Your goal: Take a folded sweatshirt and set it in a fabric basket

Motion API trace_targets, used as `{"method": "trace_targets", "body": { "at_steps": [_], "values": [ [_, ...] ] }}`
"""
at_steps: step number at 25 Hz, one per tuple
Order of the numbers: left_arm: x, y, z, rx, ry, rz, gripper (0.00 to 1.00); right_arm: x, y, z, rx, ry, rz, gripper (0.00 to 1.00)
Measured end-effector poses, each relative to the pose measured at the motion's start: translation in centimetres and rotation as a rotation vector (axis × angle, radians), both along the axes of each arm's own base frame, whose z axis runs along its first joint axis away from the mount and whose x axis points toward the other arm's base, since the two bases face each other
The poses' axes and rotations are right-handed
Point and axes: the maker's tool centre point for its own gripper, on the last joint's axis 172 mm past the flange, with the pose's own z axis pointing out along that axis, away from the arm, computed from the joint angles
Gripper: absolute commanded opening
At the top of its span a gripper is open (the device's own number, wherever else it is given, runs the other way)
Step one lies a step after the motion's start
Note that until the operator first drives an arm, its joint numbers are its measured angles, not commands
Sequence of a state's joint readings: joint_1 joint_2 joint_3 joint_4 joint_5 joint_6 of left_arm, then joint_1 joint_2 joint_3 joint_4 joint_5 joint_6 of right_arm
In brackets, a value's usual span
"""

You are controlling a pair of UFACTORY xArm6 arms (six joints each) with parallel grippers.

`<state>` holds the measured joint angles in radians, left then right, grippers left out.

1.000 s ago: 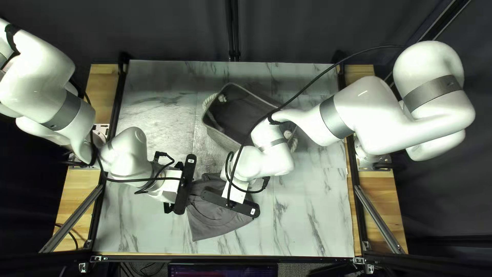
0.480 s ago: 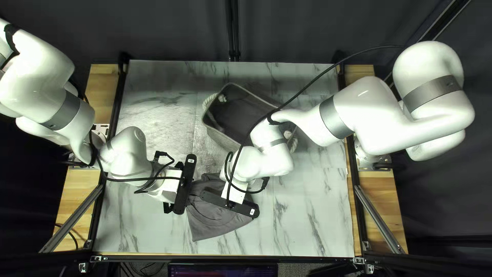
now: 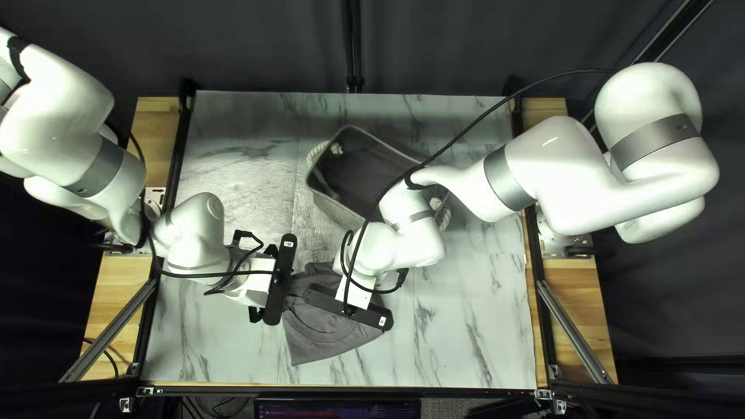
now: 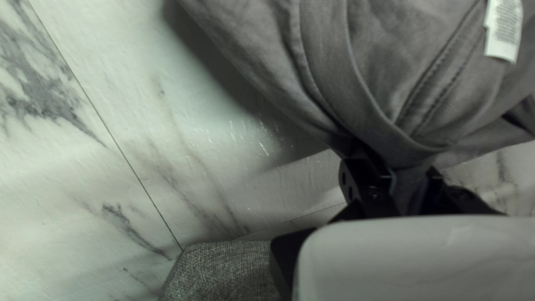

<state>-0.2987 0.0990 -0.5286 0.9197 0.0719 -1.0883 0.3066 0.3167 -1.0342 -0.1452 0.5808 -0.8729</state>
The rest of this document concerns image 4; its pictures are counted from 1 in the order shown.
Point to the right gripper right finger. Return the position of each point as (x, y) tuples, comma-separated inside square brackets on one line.
[(451, 202)]

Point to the grey sweatshirt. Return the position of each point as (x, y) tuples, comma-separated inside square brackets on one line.
[(355, 62)]

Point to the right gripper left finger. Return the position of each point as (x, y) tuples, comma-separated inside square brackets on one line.
[(368, 192)]

